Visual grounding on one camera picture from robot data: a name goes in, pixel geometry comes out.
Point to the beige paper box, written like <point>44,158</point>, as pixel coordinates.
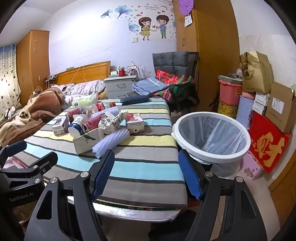
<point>89,140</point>

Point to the small wooden wardrobe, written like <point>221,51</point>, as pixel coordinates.
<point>32,69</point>

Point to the gold paper bag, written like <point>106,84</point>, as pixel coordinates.
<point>256,71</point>

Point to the white power strip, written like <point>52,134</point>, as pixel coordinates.
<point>52,77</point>

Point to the white blue plastic jar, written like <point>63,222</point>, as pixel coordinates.
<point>77,125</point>

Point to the wooden door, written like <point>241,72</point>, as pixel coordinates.
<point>285,185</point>

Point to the red gift box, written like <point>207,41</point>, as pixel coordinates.
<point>268,143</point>

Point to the white rimmed trash bin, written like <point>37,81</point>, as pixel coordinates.
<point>219,160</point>

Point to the open cardboard box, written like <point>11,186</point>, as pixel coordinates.
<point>281,106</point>

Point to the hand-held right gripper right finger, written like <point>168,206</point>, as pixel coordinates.
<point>189,176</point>

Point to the purple hanging pad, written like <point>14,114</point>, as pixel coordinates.
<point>186,7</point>

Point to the black office chair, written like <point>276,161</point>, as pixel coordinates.
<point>193,92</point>

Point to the pink plastic storage bin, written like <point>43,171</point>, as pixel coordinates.
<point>230,92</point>

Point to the pink floral box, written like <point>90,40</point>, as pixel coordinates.
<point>251,166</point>

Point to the dark blue case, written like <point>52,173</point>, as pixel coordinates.
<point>134,99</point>

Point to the blue folded cloth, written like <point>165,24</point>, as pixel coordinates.
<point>149,87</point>

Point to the red drink can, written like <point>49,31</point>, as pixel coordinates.
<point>92,122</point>

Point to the small white box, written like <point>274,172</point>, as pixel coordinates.
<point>260,107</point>
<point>262,96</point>

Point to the striped table cloth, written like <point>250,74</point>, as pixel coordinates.
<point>143,162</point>

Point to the patterned grey bin lid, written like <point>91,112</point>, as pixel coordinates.
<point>227,78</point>

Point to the hanging paper tags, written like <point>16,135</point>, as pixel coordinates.
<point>187,20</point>

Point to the red jar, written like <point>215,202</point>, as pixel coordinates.
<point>121,73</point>

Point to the brown plush blanket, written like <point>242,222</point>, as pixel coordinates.
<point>34,111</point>

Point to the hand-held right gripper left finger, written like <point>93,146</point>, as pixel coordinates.
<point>104,171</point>

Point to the white wall switch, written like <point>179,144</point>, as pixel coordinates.
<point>134,39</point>

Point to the cartoon couple wall sticker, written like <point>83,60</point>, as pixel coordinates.
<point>152,25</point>

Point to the lavender round box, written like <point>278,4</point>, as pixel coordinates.
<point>245,111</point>

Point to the pink grey quilt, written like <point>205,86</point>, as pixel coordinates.
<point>85,88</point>

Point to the yellow patterned box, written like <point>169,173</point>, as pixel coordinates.
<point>227,109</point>

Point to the patterned curtain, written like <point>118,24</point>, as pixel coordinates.
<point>7,81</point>

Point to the yellow tissue pack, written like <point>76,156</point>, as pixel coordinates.
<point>84,102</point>

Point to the grey quilted chair cushion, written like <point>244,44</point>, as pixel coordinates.
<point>172,61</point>

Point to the dark red snack packet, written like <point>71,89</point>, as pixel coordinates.
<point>72,113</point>

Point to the wooden bed headboard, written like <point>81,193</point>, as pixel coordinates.
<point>87,70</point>

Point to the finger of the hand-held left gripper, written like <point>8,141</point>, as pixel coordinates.
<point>45,160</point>
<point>16,147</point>

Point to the printed white paper cup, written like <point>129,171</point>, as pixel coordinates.
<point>116,120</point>

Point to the grey nightstand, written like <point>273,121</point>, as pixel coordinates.
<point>120,87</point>

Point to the blue flower wall sticker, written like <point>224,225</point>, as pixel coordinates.
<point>118,11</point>

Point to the clear bottle with red label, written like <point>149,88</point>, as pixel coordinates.
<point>99,107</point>

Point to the red plaid cloth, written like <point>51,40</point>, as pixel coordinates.
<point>165,78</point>

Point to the tall wooden wardrobe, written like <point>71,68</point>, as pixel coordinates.
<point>212,58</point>

